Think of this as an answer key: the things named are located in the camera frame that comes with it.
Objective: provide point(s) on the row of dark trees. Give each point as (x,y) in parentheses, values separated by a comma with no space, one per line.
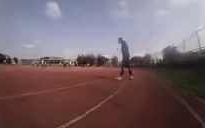
(90,60)

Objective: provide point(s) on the person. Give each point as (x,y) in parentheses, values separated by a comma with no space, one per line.
(125,53)

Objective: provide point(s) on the low pale building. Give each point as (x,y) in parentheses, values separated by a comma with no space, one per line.
(53,61)

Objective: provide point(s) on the red running track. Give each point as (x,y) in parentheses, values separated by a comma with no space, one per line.
(40,106)

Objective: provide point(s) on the green grass strip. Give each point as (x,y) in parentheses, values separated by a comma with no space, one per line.
(193,81)

